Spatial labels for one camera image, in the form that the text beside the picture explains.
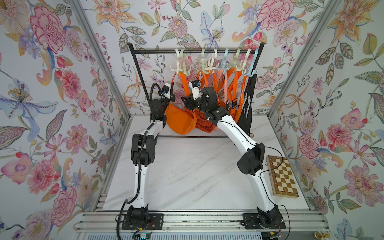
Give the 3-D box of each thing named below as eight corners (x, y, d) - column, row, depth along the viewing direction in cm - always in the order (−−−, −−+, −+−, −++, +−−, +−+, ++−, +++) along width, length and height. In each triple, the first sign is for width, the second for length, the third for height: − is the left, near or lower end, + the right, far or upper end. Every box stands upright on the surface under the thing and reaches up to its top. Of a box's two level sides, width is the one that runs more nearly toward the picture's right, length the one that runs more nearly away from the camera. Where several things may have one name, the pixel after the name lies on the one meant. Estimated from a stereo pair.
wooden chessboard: (273, 196, 84) (276, 193, 81) (265, 158, 99) (267, 155, 97) (296, 198, 83) (300, 196, 80) (285, 160, 99) (287, 157, 96)
